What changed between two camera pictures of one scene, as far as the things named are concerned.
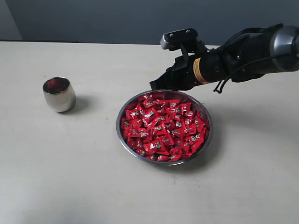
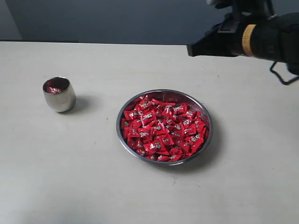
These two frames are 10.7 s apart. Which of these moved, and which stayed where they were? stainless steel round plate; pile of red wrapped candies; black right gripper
Moved: black right gripper
Stayed: stainless steel round plate; pile of red wrapped candies
